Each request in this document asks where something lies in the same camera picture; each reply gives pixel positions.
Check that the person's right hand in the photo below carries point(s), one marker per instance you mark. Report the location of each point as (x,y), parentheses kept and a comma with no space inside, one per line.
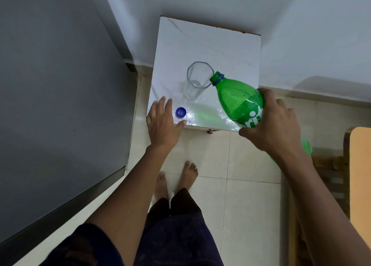
(278,129)

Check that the person's left forearm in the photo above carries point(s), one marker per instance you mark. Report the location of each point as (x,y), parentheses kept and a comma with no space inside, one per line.
(130,205)

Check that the person's right thumb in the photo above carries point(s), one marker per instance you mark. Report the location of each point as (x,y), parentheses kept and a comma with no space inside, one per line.
(249,132)

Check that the person's left thumb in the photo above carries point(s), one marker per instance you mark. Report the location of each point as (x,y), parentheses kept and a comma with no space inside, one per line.
(180,124)

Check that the person's right middle finger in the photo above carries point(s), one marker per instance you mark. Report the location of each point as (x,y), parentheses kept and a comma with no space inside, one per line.
(281,104)

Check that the dark patterned trousers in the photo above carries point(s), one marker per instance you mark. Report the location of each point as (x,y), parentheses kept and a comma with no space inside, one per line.
(176,234)

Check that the dark sleeve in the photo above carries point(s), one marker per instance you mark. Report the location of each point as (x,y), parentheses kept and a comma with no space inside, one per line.
(84,248)

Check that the green plastic soda bottle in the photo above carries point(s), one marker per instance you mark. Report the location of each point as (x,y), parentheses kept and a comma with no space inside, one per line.
(237,99)

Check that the clear drinking glass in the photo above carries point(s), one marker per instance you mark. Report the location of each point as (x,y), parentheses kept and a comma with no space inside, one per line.
(193,89)

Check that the person's foot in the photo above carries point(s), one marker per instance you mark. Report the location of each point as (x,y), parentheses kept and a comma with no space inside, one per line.
(161,187)
(187,177)

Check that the person's right forearm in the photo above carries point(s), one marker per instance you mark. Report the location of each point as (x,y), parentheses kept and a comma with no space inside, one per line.
(321,208)

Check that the person's left foot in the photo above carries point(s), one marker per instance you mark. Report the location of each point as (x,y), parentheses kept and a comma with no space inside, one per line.
(161,187)

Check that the wooden chair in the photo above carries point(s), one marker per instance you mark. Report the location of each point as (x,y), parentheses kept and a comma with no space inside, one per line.
(361,173)

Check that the person's right foot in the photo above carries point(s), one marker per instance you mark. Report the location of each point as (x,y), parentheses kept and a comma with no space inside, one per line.
(187,177)

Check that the blue bottle cap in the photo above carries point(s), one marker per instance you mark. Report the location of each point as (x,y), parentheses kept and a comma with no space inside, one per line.
(180,112)

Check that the person's left hand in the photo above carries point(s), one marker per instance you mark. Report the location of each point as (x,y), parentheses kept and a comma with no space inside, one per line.
(162,126)

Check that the person's left little finger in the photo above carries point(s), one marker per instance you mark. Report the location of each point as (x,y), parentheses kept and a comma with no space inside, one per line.
(148,116)

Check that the small white table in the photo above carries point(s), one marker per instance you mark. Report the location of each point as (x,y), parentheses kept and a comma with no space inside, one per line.
(208,48)

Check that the person's left middle finger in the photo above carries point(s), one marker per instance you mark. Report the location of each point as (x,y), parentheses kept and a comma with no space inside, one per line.
(161,104)

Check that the metal table bracket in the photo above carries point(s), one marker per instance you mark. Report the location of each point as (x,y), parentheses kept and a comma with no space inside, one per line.
(210,131)

